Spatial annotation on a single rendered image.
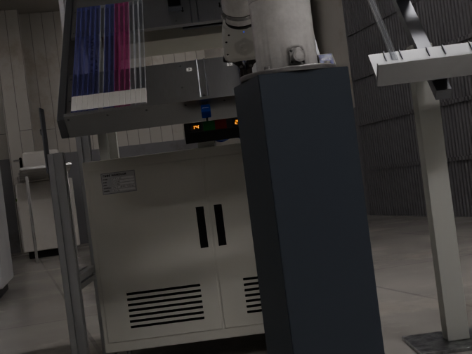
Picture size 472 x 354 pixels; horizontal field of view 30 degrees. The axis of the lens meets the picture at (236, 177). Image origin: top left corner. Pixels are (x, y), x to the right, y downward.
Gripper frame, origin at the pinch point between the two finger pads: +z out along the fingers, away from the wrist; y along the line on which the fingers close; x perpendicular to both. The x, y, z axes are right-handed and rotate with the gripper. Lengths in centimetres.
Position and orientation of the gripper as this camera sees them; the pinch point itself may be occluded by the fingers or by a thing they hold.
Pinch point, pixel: (246, 71)
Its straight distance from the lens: 217.8
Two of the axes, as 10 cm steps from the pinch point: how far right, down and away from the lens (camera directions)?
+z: 0.9, 7.2, 6.8
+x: -1.0, -6.8, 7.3
